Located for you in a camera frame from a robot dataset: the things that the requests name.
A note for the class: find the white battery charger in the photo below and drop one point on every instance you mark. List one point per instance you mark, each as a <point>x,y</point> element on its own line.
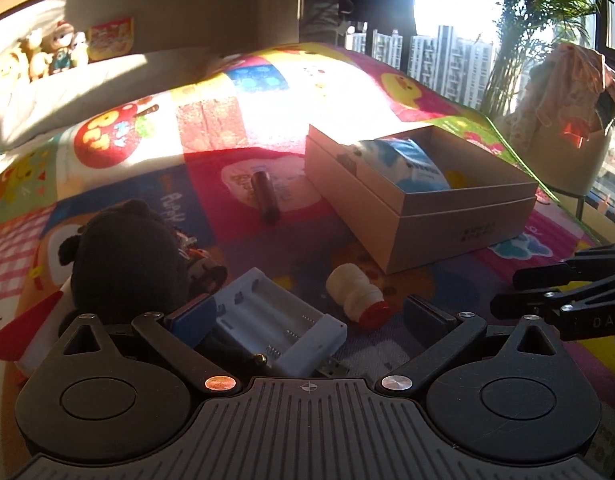
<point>266,319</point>

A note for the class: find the white bottle red cap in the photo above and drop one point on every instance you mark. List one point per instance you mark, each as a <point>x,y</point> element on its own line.
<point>362,302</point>

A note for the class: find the red white foam rocket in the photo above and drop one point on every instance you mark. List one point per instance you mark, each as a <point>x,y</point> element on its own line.
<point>27,340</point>

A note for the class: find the green potted palm plant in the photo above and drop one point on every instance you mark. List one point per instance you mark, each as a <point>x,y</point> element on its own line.
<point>526,29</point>

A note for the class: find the yellow plush toy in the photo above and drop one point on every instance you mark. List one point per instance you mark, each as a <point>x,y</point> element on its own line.
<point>25,62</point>

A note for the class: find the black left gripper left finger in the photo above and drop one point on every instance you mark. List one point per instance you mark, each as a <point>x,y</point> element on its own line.
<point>174,336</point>

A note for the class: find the black plush bear toy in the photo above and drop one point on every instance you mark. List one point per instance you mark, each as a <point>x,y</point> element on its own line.
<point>126,261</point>

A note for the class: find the colourful cartoon play mat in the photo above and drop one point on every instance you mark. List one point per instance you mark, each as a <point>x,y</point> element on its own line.
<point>524,404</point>

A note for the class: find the dark cylindrical tube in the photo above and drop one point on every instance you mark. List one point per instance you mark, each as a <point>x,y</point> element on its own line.
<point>265,196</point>

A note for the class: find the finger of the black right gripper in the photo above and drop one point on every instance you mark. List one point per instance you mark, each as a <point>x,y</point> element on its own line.
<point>576,296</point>

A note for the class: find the blue white snack bag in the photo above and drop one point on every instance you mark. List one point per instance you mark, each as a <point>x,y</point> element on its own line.
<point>404,164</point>

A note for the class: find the small wind-up robot toy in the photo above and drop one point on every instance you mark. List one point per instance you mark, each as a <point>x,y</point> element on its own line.
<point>206,275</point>

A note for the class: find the white chair with clothes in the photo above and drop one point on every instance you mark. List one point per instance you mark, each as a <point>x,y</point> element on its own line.
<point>561,125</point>

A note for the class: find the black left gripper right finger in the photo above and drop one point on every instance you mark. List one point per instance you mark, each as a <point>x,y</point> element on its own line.
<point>447,339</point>

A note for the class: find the beige cardboard box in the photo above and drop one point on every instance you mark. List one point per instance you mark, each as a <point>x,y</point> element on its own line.
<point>489,200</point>

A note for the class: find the pink picture card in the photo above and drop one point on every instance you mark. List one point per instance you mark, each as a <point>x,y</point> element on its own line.
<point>110,40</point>

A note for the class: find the teddy bear with blue outfit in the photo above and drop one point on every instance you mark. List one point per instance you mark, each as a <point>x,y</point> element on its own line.
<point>59,45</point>

